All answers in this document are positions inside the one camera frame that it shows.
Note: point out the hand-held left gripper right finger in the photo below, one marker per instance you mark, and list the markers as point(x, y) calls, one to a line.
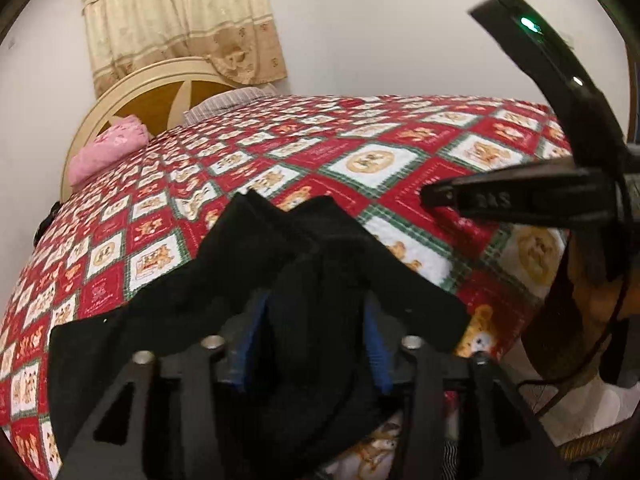
point(376, 360)

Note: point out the red printed patchwork quilt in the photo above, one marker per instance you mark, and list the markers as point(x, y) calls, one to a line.
point(400, 160)

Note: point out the beige patterned curtain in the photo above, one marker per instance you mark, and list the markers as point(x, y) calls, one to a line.
point(175, 20)

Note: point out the cream wooden headboard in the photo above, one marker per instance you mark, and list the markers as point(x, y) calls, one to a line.
point(150, 100)

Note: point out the striped pillow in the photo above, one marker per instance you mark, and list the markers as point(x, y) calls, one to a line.
point(225, 102)

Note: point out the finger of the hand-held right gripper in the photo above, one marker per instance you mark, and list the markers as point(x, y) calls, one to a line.
point(505, 195)

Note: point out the pink pillow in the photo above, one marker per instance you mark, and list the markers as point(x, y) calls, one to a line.
point(107, 147)

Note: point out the black pants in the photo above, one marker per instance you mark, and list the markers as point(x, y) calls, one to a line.
point(320, 270)

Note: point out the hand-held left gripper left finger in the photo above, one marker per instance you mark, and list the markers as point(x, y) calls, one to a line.
point(250, 345)

